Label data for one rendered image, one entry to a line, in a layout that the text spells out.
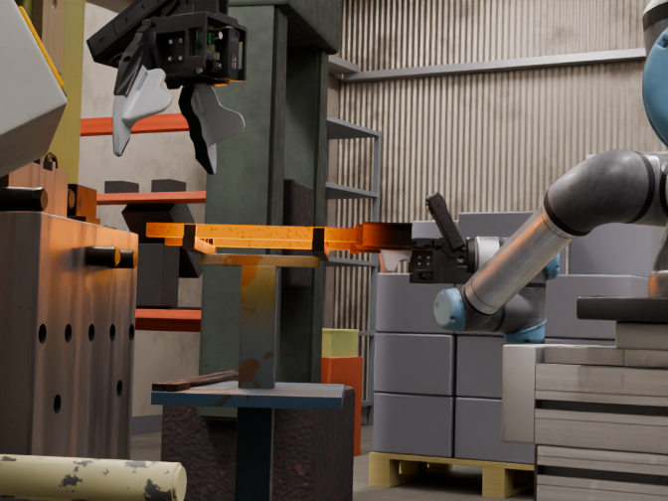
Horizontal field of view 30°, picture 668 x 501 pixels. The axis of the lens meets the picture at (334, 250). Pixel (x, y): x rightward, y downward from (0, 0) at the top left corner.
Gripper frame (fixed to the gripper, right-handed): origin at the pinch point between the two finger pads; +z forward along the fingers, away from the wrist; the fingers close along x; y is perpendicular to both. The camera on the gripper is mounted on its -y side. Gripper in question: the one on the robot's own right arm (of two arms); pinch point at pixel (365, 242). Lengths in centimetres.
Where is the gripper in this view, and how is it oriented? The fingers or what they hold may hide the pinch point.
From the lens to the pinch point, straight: 229.4
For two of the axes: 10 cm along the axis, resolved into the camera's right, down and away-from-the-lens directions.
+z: -10.0, -0.3, 0.0
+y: -0.3, 10.0, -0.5
